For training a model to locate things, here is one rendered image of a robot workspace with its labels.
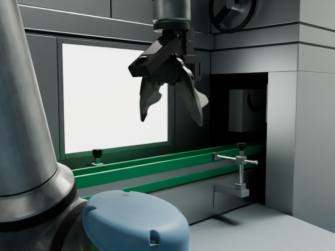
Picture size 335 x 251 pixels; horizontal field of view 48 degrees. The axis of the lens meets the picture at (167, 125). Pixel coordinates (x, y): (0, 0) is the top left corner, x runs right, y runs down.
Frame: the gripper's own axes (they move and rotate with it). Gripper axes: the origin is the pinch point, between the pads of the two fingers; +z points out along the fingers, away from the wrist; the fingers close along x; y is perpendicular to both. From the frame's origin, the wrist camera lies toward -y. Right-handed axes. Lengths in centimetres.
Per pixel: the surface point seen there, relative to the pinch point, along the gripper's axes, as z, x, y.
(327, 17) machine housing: -29, -4, 89
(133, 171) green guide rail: 16.2, 24.1, 14.6
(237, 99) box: 1, 29, 83
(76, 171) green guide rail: 14.9, 33.4, 2.3
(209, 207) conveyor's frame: 34, 18, 43
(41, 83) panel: -8.5, 43.0, -0.1
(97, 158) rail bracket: 12.9, 33.9, 10.3
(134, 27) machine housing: -25, 39, 33
